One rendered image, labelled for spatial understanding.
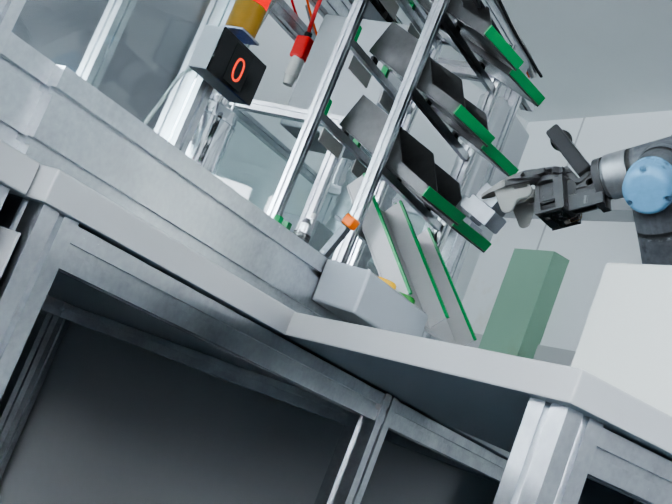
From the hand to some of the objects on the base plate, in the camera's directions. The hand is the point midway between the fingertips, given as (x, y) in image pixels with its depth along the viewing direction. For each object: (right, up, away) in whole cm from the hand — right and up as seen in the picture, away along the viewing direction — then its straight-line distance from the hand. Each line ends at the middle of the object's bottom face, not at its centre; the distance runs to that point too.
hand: (495, 197), depth 180 cm
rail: (-38, -16, -49) cm, 64 cm away
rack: (-33, -31, +19) cm, 49 cm away
